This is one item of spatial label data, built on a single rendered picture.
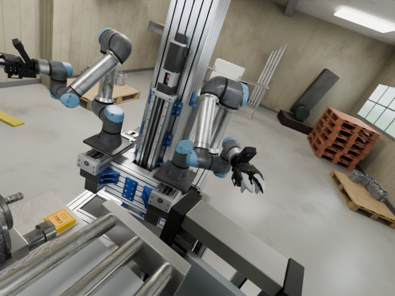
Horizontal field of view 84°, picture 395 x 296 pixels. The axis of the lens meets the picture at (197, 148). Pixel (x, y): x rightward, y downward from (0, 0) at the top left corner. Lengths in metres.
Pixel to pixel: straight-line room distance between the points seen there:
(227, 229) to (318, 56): 8.24
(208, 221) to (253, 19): 8.20
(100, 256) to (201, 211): 0.12
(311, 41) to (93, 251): 8.31
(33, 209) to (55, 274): 0.78
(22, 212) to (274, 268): 0.86
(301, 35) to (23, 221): 8.15
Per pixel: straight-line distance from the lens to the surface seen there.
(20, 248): 0.52
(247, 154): 0.82
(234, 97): 1.14
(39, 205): 1.00
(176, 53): 1.25
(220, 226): 0.28
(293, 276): 0.29
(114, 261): 0.20
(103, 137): 1.47
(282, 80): 8.34
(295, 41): 8.34
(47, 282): 0.21
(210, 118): 1.05
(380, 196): 5.04
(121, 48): 1.29
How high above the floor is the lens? 1.62
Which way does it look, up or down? 27 degrees down
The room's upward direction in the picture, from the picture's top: 22 degrees clockwise
